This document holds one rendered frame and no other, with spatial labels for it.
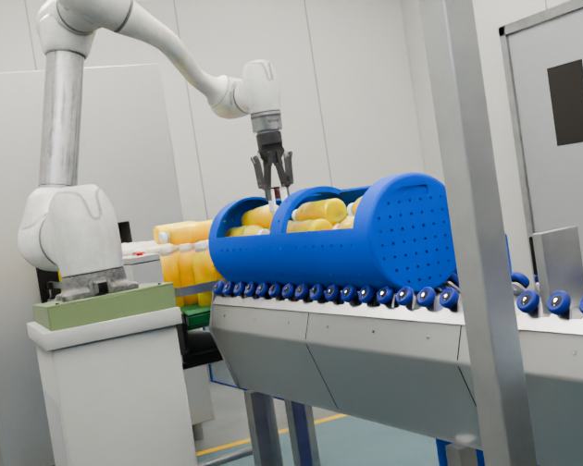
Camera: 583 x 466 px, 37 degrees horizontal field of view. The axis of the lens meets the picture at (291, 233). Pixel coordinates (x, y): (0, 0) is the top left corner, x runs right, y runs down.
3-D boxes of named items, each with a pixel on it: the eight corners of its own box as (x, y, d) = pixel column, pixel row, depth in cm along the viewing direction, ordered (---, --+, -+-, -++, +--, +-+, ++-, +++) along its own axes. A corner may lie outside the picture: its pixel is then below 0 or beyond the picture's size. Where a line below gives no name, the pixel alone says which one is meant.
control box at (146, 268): (135, 288, 277) (130, 257, 276) (115, 288, 294) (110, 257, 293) (165, 283, 282) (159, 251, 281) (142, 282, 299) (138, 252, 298)
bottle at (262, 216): (245, 235, 274) (272, 227, 258) (238, 214, 274) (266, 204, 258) (264, 228, 278) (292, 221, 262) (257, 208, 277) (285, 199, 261)
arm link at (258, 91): (290, 108, 256) (265, 115, 267) (282, 55, 255) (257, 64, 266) (260, 111, 250) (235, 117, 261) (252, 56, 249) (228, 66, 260)
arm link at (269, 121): (286, 109, 256) (289, 129, 256) (271, 114, 264) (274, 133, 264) (258, 112, 251) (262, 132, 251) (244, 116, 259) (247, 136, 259)
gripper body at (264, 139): (261, 131, 252) (266, 164, 253) (286, 128, 257) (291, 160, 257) (249, 135, 259) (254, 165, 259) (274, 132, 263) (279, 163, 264)
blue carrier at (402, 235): (377, 302, 197) (361, 177, 196) (213, 293, 273) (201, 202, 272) (472, 283, 212) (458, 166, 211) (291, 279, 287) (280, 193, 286)
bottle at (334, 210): (342, 228, 234) (306, 231, 250) (350, 204, 236) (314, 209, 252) (321, 218, 231) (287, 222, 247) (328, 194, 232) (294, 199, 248)
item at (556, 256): (551, 314, 165) (540, 233, 165) (536, 313, 169) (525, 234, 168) (588, 304, 170) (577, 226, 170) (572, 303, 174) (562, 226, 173)
